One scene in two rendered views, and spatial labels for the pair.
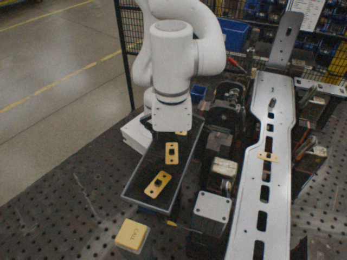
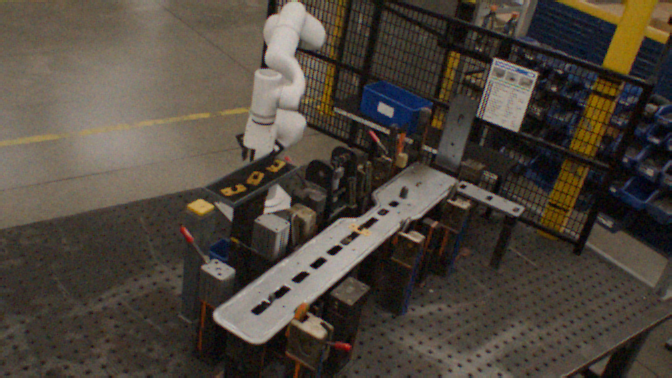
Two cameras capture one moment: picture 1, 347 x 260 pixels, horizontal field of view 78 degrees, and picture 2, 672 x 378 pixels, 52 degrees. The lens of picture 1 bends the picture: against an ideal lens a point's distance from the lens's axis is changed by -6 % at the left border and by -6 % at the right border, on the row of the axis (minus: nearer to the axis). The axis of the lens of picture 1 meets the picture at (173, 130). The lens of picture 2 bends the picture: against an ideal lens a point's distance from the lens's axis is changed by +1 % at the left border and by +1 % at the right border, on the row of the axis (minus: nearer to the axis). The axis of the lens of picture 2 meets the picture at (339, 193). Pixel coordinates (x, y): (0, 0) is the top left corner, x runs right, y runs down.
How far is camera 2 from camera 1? 1.75 m
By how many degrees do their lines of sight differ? 16
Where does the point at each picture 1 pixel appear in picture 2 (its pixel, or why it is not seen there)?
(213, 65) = (288, 102)
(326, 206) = (437, 334)
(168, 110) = (257, 129)
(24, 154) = (37, 215)
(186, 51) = (272, 89)
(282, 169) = (367, 242)
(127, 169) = not seen: hidden behind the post
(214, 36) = (295, 85)
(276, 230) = (326, 271)
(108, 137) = (196, 195)
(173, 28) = (268, 74)
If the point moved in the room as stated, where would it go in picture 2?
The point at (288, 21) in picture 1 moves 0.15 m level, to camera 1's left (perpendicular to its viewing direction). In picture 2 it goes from (460, 107) to (425, 99)
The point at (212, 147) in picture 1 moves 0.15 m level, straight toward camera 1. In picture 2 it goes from (298, 194) to (275, 211)
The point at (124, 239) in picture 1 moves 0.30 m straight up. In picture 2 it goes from (194, 206) to (200, 120)
